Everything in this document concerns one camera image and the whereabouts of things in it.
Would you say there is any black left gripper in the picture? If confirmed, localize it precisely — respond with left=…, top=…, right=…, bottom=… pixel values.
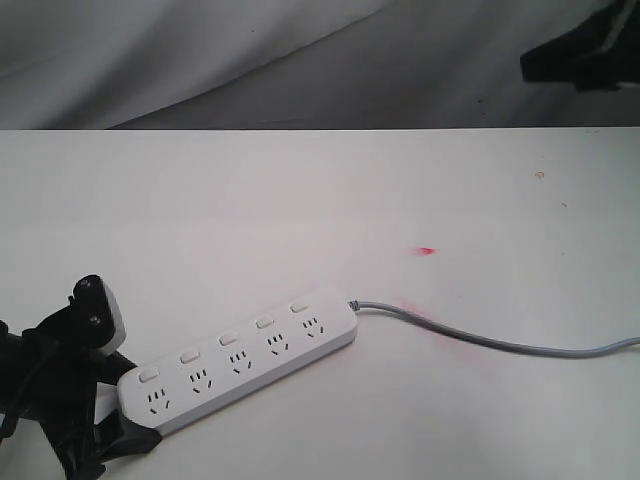
left=1, top=305, right=162, bottom=479

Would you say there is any white power strip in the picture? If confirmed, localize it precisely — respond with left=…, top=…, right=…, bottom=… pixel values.
left=117, top=289, right=357, bottom=436

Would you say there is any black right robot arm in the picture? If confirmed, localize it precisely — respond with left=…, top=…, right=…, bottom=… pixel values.
left=520, top=1, right=639, bottom=92

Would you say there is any grey backdrop cloth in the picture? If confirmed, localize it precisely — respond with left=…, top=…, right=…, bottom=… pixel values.
left=1, top=1, right=639, bottom=130

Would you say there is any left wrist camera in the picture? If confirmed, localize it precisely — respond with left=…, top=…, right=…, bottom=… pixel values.
left=69, top=274, right=126, bottom=357

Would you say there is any black left camera cable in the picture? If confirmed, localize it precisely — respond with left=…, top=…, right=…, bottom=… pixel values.
left=0, top=331, right=60, bottom=449

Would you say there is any grey power cable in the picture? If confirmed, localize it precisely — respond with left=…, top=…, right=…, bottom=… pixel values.
left=345, top=298, right=640, bottom=360

